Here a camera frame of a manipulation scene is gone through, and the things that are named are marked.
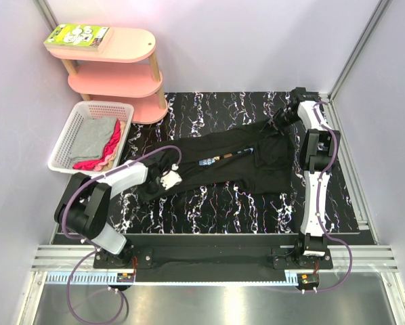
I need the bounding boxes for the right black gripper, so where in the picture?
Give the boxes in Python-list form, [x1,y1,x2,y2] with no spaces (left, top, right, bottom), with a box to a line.
[262,108,301,139]

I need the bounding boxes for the black printed t shirt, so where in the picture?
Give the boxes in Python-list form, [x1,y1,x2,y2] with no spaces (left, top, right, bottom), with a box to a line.
[150,121,295,200]

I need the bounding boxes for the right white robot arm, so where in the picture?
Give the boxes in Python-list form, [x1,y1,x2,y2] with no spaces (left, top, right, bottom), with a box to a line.
[271,87,341,269]

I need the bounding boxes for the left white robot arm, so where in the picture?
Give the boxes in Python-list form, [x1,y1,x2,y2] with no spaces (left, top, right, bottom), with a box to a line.
[54,158,181,268]

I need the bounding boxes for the black marbled table mat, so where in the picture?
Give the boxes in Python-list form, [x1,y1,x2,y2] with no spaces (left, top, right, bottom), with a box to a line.
[53,91,361,235]

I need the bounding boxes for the pink t shirt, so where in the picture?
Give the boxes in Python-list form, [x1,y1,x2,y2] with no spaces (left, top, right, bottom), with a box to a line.
[92,144,119,171]

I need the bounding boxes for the magenta t shirt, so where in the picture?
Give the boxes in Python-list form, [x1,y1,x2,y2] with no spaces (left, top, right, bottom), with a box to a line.
[72,120,121,171]

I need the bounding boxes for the beige t shirt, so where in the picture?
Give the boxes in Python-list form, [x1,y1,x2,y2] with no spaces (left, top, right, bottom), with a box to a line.
[100,121,126,171]

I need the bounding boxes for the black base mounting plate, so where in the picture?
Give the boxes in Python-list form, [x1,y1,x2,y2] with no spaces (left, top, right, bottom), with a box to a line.
[93,234,333,284]

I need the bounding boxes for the white plastic laundry basket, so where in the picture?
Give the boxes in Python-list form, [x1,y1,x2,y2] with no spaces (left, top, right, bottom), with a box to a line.
[48,100,134,175]

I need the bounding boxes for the grey t shirt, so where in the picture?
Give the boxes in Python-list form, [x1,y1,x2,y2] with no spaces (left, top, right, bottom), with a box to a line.
[69,116,118,164]

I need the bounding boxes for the pink three tier shelf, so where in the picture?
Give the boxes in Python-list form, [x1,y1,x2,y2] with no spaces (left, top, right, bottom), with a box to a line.
[49,27,168,125]

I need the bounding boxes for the green cover book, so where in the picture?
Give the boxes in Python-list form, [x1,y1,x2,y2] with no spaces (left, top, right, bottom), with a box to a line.
[43,24,113,51]

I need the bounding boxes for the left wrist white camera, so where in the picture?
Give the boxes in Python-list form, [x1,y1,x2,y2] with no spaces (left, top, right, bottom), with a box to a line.
[161,164,182,190]

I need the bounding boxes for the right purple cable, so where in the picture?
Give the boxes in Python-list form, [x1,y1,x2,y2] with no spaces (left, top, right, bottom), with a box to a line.
[266,100,354,294]

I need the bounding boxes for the purple cable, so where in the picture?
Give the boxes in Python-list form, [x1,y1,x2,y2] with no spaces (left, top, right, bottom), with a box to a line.
[62,145,183,324]
[266,100,354,294]

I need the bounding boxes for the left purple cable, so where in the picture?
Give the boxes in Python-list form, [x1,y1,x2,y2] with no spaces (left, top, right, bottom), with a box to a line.
[62,145,183,324]

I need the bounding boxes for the white slotted cable duct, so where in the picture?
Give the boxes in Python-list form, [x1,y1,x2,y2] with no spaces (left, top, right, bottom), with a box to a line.
[45,272,135,286]

